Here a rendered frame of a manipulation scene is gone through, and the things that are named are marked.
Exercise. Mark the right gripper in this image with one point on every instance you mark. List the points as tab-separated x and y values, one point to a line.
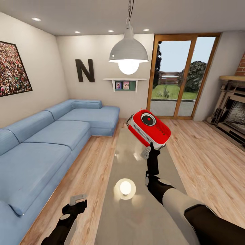
153	156

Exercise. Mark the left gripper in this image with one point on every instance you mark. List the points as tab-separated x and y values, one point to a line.
79	207

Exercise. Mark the picture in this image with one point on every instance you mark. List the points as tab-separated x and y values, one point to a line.
13	77
119	85
125	84

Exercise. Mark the radio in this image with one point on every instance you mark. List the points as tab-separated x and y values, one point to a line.
147	128

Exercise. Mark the decorative sign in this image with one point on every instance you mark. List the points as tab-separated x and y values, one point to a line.
80	66

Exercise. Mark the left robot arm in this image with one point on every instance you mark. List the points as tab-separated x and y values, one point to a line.
67	224

